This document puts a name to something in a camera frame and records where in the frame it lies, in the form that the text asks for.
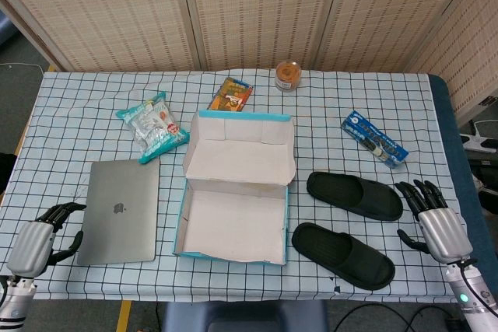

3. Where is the grey closed laptop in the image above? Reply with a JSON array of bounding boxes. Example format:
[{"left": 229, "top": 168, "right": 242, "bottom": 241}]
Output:
[{"left": 76, "top": 159, "right": 161, "bottom": 266}]

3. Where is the beige woven folding screen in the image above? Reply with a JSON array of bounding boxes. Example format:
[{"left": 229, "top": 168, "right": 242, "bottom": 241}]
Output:
[{"left": 0, "top": 0, "right": 498, "bottom": 127}]

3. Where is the black rubber slipper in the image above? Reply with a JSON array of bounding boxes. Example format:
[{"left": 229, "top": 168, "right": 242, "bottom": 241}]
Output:
[
  {"left": 306, "top": 171, "right": 404, "bottom": 222},
  {"left": 291, "top": 222, "right": 396, "bottom": 292}
]

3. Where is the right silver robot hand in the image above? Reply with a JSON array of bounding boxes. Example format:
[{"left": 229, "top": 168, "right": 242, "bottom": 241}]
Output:
[{"left": 395, "top": 180, "right": 475, "bottom": 265}]

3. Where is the black floor cable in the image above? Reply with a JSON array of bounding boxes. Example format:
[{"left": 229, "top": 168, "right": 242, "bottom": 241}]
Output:
[{"left": 334, "top": 302, "right": 464, "bottom": 332}]

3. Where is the blue snack package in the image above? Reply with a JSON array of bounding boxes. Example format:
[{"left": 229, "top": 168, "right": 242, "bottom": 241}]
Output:
[{"left": 341, "top": 110, "right": 409, "bottom": 170}]

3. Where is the white black checkered tablecloth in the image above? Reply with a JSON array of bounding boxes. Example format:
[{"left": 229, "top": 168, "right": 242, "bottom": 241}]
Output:
[{"left": 0, "top": 70, "right": 479, "bottom": 302}]

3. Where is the white chair base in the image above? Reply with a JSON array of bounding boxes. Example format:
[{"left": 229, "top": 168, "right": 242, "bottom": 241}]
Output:
[{"left": 458, "top": 120, "right": 498, "bottom": 152}]

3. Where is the orange clear plastic jar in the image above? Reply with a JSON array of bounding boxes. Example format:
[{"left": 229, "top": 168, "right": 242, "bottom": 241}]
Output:
[{"left": 275, "top": 60, "right": 303, "bottom": 93}]

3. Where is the dark blue padded table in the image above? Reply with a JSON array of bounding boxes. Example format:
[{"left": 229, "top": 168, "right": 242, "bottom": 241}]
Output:
[{"left": 427, "top": 74, "right": 498, "bottom": 298}]

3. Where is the dark blue stool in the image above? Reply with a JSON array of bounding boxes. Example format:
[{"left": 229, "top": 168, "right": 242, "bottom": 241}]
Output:
[{"left": 161, "top": 300, "right": 328, "bottom": 332}]

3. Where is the teal snack bag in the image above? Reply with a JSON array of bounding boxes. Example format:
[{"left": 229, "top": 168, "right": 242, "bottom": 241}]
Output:
[{"left": 115, "top": 91, "right": 191, "bottom": 165}]

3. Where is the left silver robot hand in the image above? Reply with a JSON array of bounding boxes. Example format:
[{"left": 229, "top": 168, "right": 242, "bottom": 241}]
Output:
[{"left": 5, "top": 202, "right": 87, "bottom": 278}]

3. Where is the teal cardboard shoe box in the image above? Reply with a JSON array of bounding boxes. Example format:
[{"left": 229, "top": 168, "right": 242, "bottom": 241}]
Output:
[{"left": 172, "top": 110, "right": 296, "bottom": 267}]

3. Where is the orange brown snack packet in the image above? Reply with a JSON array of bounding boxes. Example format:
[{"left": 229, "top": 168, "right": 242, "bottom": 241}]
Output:
[{"left": 205, "top": 77, "right": 254, "bottom": 112}]

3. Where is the white floor cable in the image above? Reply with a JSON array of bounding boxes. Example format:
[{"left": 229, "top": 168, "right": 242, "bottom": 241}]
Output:
[{"left": 0, "top": 62, "right": 44, "bottom": 76}]

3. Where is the black object at edge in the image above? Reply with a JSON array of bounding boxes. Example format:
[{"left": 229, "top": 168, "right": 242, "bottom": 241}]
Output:
[{"left": 0, "top": 152, "right": 19, "bottom": 194}]

